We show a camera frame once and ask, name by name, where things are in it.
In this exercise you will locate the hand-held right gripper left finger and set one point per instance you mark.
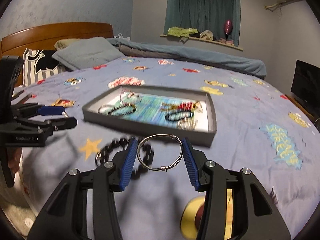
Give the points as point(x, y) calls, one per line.
point(128, 165)

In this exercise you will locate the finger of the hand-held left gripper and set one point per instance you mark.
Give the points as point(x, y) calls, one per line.
point(62, 123)
point(51, 110)

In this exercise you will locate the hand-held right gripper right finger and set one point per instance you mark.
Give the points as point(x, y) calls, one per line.
point(191, 165)

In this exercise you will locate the pearl brooch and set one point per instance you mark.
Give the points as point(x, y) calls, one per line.
point(187, 125)

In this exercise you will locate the grey cardboard tray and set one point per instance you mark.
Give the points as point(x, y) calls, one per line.
point(112, 123)

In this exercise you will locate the small gold ornament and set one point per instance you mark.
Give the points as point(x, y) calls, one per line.
point(168, 105)

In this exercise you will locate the black white striped pillow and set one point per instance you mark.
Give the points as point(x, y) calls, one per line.
point(32, 72)

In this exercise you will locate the blue cartoon printed blanket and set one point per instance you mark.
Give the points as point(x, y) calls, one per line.
point(237, 155)

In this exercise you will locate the blue green printed paper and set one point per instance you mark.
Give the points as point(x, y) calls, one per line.
point(155, 110)

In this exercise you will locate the olive pillow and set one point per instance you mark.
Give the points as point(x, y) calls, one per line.
point(63, 43)

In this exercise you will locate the grey-blue pillow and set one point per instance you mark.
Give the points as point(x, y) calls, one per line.
point(87, 52)

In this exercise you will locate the wooden headboard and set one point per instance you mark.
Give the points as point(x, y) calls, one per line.
point(50, 32)

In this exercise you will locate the dark grey blanket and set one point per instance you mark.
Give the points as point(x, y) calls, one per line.
point(140, 51)

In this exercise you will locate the teal folded blanket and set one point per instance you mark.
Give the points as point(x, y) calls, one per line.
point(200, 55)

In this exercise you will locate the wooden television stand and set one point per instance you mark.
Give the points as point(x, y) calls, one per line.
point(300, 106)

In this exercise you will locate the window sill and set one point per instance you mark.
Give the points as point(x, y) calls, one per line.
point(217, 42)

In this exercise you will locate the pink clothes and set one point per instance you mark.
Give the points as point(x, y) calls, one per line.
point(225, 41)

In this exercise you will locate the beige clothes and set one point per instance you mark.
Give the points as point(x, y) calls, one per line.
point(207, 34)

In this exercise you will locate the green clothes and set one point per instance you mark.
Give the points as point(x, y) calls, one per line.
point(180, 31)

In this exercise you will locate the black television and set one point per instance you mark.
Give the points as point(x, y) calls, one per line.
point(305, 82)

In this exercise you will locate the pink balloon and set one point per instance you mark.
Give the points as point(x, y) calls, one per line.
point(228, 26)

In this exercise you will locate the teal curtain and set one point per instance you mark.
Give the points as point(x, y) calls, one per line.
point(200, 7)

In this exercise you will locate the beige air conditioner pipe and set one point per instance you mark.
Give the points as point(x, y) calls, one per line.
point(273, 5)

